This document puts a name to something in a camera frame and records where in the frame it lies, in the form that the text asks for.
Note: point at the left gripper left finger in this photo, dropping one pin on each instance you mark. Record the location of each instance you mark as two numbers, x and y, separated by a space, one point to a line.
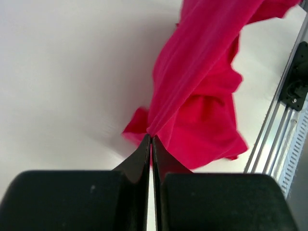
80 200

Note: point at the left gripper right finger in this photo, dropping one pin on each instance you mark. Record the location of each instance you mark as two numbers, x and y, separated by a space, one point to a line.
187 201

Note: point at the magenta t shirt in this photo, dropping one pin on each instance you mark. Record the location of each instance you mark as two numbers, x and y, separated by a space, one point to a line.
192 110

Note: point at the aluminium mounting rail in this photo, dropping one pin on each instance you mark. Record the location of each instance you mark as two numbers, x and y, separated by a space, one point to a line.
270 149

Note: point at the slotted grey cable duct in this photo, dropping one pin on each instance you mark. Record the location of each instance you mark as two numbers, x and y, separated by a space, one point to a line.
292 149

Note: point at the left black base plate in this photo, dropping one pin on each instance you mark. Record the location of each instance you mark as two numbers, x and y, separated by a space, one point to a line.
295 87

